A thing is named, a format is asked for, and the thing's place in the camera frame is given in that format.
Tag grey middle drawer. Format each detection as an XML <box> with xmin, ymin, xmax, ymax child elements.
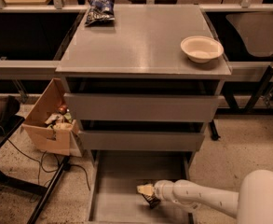
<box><xmin>79</xmin><ymin>131</ymin><xmax>204</xmax><ymax>151</ymax></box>

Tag cardboard box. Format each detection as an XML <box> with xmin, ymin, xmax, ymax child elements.
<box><xmin>22</xmin><ymin>78</ymin><xmax>83</xmax><ymax>157</ymax></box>

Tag grey top drawer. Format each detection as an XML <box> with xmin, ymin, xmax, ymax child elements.
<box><xmin>64</xmin><ymin>93</ymin><xmax>219</xmax><ymax>122</ymax></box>

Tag grey drawer cabinet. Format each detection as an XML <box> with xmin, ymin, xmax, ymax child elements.
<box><xmin>55</xmin><ymin>4</ymin><xmax>233</xmax><ymax>170</ymax></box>

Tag snack items in box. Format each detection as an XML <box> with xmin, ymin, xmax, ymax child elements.
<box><xmin>45</xmin><ymin>105</ymin><xmax>73</xmax><ymax>130</ymax></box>

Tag dark chocolate rxbar wrapper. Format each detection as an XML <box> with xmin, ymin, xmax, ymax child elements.
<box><xmin>143</xmin><ymin>193</ymin><xmax>160</xmax><ymax>209</ymax></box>

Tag grey drawer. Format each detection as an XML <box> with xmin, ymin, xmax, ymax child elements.
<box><xmin>79</xmin><ymin>131</ymin><xmax>204</xmax><ymax>151</ymax></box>
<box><xmin>64</xmin><ymin>93</ymin><xmax>219</xmax><ymax>122</ymax></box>
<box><xmin>87</xmin><ymin>151</ymin><xmax>196</xmax><ymax>224</ymax></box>

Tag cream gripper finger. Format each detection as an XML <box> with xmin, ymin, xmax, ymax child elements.
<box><xmin>137</xmin><ymin>184</ymin><xmax>154</xmax><ymax>196</ymax></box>

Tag white paper bowl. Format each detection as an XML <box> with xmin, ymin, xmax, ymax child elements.
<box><xmin>181</xmin><ymin>35</ymin><xmax>224</xmax><ymax>63</ymax></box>

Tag black floor cable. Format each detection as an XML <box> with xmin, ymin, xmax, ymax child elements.
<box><xmin>7</xmin><ymin>138</ymin><xmax>91</xmax><ymax>203</ymax></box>

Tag black table leg frame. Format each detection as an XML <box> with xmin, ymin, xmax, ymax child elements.
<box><xmin>0</xmin><ymin>115</ymin><xmax>72</xmax><ymax>224</ymax></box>

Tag grey bottom drawer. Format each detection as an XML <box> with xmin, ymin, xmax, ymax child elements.
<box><xmin>87</xmin><ymin>151</ymin><xmax>196</xmax><ymax>224</ymax></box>

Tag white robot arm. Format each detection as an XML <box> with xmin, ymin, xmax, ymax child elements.
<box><xmin>137</xmin><ymin>170</ymin><xmax>273</xmax><ymax>224</ymax></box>

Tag black stand leg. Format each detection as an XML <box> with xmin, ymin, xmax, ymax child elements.
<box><xmin>209</xmin><ymin>120</ymin><xmax>221</xmax><ymax>141</ymax></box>

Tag blue chip bag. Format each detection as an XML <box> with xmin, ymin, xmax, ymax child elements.
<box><xmin>85</xmin><ymin>0</ymin><xmax>115</xmax><ymax>26</ymax></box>

